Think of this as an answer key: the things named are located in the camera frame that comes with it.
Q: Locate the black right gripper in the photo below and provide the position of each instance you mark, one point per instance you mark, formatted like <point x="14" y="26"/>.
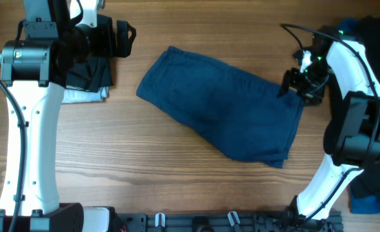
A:
<point x="290" y="78"/>

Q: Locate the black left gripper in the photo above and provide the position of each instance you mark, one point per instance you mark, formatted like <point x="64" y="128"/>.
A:
<point x="106" y="32"/>

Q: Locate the navy blue shorts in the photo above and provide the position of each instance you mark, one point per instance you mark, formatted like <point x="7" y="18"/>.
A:
<point x="242" y="115"/>

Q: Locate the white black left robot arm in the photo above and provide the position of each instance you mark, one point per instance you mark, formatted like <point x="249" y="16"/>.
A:
<point x="53" y="37"/>

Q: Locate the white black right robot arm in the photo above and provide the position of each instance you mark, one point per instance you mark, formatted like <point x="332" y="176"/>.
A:
<point x="330" y="180"/>

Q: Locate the folded dark green trousers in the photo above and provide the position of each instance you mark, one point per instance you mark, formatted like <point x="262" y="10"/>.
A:
<point x="91" y="75"/>

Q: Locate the folded light grey garment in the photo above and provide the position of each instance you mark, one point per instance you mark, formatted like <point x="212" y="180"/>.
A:
<point x="72" y="96"/>

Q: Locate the blue garment under pile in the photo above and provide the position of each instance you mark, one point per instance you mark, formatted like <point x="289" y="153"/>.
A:
<point x="365" y="188"/>

